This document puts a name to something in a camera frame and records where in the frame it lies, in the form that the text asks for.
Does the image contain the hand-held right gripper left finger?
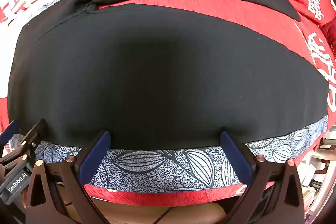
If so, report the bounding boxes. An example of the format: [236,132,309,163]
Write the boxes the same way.
[25,131,111,224]

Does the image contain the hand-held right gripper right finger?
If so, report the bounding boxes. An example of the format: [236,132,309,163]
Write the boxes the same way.
[220,131,305,224]

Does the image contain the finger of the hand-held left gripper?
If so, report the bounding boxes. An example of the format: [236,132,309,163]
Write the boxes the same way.
[0,119,49,174]
[0,120,20,146]

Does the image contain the black pants with patterned trim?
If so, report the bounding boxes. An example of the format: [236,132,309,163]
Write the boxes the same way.
[8,0,330,191]

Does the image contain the brown leather seat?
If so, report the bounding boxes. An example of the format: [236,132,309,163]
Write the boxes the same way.
[92,198,229,224]

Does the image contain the white shelf unit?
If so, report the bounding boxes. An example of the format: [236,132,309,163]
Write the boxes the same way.
[301,124,336,216]

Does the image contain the red printed blanket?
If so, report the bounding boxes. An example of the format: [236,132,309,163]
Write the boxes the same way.
[0,0,336,207]

